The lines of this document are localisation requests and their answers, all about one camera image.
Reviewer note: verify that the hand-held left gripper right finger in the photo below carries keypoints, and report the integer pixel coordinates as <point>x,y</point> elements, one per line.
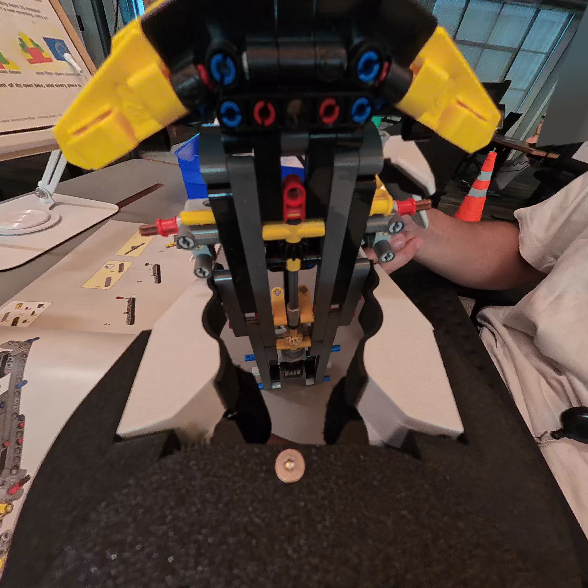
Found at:
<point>409,390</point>

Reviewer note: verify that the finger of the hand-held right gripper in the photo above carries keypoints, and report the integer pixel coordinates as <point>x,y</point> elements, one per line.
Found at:
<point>413,165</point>

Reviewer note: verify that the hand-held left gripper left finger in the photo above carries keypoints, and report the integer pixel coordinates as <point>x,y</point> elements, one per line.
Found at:
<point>170,390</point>

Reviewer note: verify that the lego car chassis model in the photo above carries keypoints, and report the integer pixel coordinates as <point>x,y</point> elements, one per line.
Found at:
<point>294,115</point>

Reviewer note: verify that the person's right forearm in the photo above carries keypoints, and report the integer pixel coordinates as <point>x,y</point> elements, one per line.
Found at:
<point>482,252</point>

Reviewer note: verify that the lego instruction booklet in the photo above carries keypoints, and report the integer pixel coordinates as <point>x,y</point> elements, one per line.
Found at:
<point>92,285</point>

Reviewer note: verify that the person's right hand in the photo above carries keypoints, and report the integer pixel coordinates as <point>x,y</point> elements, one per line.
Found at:
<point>409,243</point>

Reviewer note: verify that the black mesh office chair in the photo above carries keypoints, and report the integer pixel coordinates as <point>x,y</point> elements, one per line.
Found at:
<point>452,170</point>

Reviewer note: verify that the orange traffic cone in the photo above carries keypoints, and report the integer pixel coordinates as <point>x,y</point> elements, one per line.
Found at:
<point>477,202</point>

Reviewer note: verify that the dark wooden desk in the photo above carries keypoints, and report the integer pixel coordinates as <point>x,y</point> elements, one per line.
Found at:
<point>528,149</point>

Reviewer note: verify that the person's white shirt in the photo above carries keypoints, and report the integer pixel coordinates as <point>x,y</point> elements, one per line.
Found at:
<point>551,344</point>

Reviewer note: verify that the instruction card on stand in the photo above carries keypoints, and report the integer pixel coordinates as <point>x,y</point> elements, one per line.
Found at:
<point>69,216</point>

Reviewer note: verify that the blue plastic bin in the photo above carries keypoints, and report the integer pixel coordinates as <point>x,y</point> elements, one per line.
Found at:
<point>190,170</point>

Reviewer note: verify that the printed instruction sheet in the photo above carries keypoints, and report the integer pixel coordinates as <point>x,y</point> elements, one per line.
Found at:
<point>27,92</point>

